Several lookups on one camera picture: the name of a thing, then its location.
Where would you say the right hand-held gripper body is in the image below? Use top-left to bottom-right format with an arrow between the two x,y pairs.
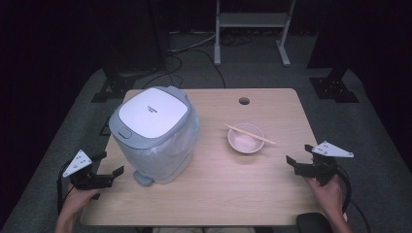
302,140 -> 355,187

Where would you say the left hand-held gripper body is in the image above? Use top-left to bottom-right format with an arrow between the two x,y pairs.
62,149 -> 114,200

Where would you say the wooden chopsticks pair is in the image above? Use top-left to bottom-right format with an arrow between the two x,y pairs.
224,123 -> 277,146

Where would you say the white disposable bowl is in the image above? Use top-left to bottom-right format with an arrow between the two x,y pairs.
226,122 -> 266,155

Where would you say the grey-blue pedal trash can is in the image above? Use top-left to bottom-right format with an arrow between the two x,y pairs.
108,85 -> 201,187

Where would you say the person's left hand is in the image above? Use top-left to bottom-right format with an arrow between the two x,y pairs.
57,186 -> 102,225

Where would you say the person's right hand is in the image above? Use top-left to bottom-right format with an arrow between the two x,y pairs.
304,176 -> 344,218

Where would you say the black chair armrest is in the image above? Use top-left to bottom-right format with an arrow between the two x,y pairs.
295,212 -> 333,233

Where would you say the black stand base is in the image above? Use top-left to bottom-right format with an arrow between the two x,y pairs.
309,67 -> 361,104
90,67 -> 139,104

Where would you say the white metal stand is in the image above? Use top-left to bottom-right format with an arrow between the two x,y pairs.
213,0 -> 297,68

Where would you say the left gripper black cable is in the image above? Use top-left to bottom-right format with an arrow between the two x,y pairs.
56,159 -> 75,215

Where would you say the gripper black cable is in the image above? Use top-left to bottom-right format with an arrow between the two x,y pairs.
335,164 -> 372,233
56,159 -> 75,215

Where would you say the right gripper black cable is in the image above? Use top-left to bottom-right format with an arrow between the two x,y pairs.
335,164 -> 372,233

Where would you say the black floor cable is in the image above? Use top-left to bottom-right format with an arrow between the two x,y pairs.
141,48 -> 227,90

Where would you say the white floor cable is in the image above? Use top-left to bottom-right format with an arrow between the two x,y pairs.
168,32 -> 218,54

